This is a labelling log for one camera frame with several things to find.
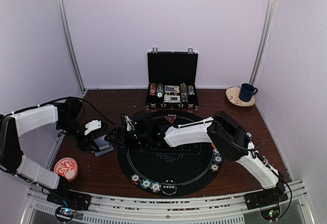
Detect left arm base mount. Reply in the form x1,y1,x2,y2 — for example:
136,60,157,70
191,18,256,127
46,192,91,223

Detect red chip row in case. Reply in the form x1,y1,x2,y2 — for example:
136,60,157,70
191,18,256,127
149,83,157,96

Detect red black chips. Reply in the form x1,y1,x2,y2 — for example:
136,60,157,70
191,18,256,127
130,174,142,185
210,164,220,173

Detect red triangle all-in marker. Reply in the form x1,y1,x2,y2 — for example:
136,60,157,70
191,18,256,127
164,115,177,124

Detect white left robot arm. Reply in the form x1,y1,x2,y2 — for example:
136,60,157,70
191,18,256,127
1,96,112,206

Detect front aluminium rail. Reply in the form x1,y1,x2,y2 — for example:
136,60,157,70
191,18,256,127
18,180,317,223

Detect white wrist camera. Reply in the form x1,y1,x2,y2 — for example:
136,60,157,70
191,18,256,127
84,120,102,136
120,114,135,131

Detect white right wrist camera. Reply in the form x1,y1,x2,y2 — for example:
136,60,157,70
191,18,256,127
120,114,135,131

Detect green chip stack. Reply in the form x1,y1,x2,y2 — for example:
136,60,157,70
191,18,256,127
246,132,252,139

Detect clear round dealer button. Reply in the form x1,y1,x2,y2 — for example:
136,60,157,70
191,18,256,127
161,180,177,196

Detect right aluminium frame post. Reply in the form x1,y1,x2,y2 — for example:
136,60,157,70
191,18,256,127
249,0,277,86

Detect multicolour chip row in case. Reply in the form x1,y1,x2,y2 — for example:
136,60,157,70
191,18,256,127
180,83,188,103

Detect white blue chips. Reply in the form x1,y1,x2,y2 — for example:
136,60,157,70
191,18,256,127
150,182,161,193
213,148,220,155

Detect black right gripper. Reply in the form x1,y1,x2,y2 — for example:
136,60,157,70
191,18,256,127
104,127,150,149

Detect round black poker mat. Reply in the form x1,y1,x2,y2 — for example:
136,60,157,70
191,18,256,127
117,110,225,197

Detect beige ceramic plate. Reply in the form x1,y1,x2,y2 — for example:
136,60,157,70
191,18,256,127
225,87,255,107

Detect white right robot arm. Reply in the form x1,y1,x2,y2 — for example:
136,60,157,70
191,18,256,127
105,111,287,205

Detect black poker chip case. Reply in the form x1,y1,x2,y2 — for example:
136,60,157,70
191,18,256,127
145,48,199,109

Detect white card box in case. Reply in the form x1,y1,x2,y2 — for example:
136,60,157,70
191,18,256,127
164,94,181,103

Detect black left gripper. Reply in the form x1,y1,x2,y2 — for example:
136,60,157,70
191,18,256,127
57,117,100,151

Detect green chips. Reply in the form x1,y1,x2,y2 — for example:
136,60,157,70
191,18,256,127
214,155,223,165
141,179,152,189

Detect purple green chip row in case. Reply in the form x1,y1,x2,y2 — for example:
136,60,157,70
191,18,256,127
188,85,195,96

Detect dark blue mug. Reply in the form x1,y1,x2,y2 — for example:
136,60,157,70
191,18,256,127
239,83,258,102

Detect red white round coaster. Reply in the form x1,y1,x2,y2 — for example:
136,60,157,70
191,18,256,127
53,158,78,182

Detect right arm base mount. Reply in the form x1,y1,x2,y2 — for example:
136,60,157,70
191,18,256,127
244,190,292,222

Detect blue playing card deck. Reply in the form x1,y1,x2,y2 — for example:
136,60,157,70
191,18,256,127
95,136,114,157

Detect aluminium frame post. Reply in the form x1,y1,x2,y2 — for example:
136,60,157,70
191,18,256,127
249,0,277,86
57,0,86,93

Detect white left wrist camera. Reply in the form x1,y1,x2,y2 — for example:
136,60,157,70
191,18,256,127
84,120,102,136

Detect left aluminium frame post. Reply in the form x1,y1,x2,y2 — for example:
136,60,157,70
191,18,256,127
57,0,86,93

